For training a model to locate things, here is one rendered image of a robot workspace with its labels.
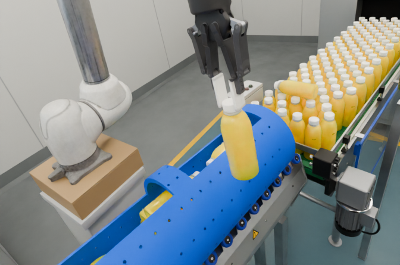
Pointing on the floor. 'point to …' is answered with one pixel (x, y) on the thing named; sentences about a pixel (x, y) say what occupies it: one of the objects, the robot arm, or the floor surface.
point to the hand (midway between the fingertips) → (228, 92)
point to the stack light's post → (393, 139)
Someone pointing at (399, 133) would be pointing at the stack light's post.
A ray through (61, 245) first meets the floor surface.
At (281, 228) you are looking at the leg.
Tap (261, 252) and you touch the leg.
